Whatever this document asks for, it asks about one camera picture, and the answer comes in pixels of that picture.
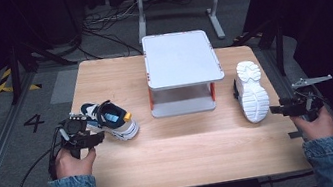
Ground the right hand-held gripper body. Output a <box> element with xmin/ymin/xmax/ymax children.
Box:
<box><xmin>275</xmin><ymin>72</ymin><xmax>333</xmax><ymax>128</ymax></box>

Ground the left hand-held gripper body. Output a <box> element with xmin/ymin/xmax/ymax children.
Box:
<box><xmin>56</xmin><ymin>110</ymin><xmax>98</xmax><ymax>162</ymax></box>

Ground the navy and white sneaker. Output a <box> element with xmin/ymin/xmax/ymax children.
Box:
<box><xmin>79</xmin><ymin>95</ymin><xmax>142</xmax><ymax>148</ymax></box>

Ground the person's right hand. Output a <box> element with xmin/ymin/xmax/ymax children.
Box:
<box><xmin>290</xmin><ymin>105</ymin><xmax>333</xmax><ymax>144</ymax></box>

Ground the yellow and black floor tape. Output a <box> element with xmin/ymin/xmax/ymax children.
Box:
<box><xmin>0</xmin><ymin>62</ymin><xmax>43</xmax><ymax>98</ymax></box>

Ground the black tripod stand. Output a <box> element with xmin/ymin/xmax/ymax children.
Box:
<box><xmin>230</xmin><ymin>17</ymin><xmax>291</xmax><ymax>84</ymax></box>
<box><xmin>2</xmin><ymin>33</ymin><xmax>82</xmax><ymax>106</ymax></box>

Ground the bundle of floor cables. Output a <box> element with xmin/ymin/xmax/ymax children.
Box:
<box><xmin>71</xmin><ymin>0</ymin><xmax>150</xmax><ymax>66</ymax></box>

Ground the person's left hand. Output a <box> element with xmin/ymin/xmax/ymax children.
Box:
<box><xmin>51</xmin><ymin>142</ymin><xmax>100</xmax><ymax>182</ymax></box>

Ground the white two-tier shoe rack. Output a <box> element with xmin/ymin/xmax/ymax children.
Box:
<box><xmin>138</xmin><ymin>24</ymin><xmax>232</xmax><ymax>121</ymax></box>

